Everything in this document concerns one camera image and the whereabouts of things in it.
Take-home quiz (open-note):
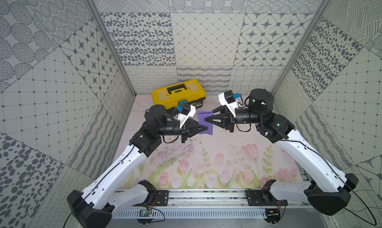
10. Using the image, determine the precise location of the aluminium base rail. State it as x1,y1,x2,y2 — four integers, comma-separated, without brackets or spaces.
115,189,310,224

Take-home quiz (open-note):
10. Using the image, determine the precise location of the yellow and black toolbox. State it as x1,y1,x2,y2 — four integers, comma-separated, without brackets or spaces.
151,80,206,109

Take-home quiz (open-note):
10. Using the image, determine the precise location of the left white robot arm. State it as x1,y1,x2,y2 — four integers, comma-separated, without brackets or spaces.
67,103,208,228

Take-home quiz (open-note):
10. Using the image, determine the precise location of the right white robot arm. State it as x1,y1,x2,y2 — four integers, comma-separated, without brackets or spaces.
205,88,359,216

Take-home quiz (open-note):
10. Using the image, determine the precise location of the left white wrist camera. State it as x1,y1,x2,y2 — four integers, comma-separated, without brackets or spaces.
177,103,196,129

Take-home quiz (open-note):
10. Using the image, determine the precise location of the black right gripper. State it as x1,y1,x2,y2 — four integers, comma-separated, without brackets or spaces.
204,105,263,133

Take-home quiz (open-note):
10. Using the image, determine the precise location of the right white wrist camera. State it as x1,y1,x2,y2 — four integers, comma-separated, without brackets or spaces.
218,90,239,117

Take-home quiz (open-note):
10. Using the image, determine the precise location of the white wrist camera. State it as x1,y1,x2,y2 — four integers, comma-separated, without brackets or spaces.
177,103,196,129
218,90,239,117

